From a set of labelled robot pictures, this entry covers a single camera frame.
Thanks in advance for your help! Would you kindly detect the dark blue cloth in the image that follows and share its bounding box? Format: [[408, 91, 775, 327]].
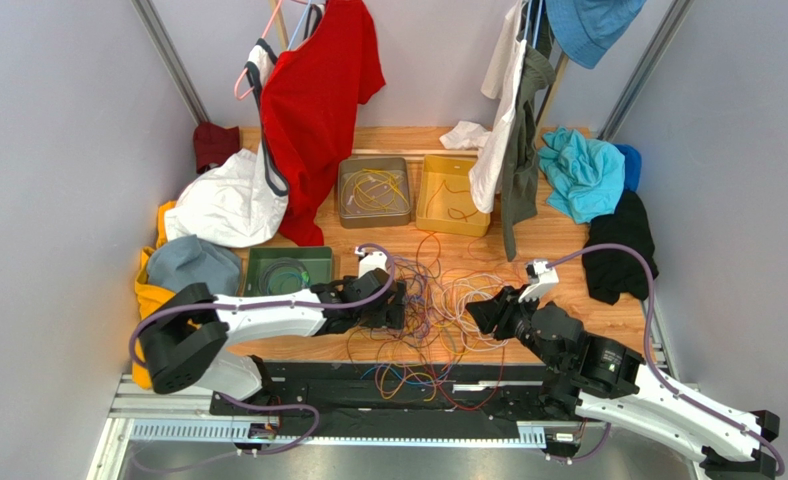
[[615, 144, 642, 192]]

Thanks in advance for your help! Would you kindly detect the olive hanging garment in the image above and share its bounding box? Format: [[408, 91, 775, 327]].
[[501, 44, 556, 261]]

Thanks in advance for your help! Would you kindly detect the white hanging shirt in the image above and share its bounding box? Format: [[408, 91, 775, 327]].
[[469, 1, 526, 214]]

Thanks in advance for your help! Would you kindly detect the grey blue cloth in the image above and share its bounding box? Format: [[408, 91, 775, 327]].
[[145, 235, 242, 295]]

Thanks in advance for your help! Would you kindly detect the yellow plastic tray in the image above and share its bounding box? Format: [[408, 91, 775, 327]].
[[415, 155, 491, 237]]

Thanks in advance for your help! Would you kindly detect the red t-shirt on hanger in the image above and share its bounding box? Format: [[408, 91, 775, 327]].
[[260, 1, 386, 246]]

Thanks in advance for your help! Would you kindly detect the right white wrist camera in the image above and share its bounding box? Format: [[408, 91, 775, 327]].
[[518, 259, 559, 303]]

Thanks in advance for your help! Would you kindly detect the yellow cloth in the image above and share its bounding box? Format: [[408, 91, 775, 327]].
[[132, 200, 199, 390]]

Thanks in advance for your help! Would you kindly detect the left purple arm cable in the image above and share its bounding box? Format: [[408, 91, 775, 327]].
[[128, 242, 397, 474]]

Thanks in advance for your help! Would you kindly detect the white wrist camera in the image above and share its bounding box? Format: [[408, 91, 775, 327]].
[[355, 247, 388, 277], [518, 259, 559, 303]]

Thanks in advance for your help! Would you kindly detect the grey coiled cable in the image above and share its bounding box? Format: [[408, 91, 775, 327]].
[[258, 258, 311, 297]]

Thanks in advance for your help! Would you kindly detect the blue hanging hat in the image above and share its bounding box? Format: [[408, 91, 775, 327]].
[[545, 0, 646, 70]]

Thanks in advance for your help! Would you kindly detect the blue cable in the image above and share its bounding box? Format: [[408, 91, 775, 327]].
[[265, 266, 314, 297]]

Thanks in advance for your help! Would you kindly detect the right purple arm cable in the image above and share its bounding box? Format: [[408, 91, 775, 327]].
[[543, 242, 787, 476]]

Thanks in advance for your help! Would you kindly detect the green plastic tray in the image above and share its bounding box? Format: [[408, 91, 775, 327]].
[[240, 247, 334, 297]]

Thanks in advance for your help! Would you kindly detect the turquoise cloth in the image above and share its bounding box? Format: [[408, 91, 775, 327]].
[[538, 127, 625, 224]]

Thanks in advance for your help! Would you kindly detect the white grey trimmed tank top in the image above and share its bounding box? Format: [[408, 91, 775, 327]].
[[244, 37, 291, 199]]

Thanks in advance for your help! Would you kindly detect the orange red cable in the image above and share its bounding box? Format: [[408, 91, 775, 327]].
[[427, 174, 480, 224]]

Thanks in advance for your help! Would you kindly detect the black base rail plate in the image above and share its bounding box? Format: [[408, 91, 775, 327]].
[[209, 362, 598, 445]]

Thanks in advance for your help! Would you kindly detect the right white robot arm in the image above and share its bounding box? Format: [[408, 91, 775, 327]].
[[466, 286, 780, 479]]

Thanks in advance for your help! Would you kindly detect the white cloth pile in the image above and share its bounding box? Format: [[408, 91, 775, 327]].
[[163, 148, 289, 248]]

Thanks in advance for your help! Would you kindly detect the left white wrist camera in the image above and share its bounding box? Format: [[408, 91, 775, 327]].
[[355, 247, 388, 277]]

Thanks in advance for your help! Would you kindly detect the pink clothes hanger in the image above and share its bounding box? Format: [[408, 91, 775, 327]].
[[233, 1, 288, 101]]

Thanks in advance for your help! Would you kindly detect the black cloth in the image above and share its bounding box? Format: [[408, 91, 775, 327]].
[[582, 189, 659, 305]]

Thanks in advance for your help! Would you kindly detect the dark red cloth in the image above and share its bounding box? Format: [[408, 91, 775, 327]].
[[193, 122, 241, 174]]

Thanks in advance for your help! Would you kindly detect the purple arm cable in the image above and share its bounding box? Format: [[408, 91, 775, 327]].
[[543, 242, 787, 476], [128, 242, 397, 474]]

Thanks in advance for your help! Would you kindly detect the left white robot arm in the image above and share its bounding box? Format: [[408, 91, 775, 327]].
[[132, 268, 405, 402]]

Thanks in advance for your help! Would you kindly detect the white crumpled cloth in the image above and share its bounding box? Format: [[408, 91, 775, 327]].
[[439, 120, 491, 150]]

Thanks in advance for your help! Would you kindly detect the grey metal tray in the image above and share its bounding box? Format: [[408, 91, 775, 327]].
[[336, 157, 412, 229]]

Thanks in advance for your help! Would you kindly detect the tangled coloured cable pile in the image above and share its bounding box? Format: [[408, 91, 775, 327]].
[[343, 229, 547, 411]]

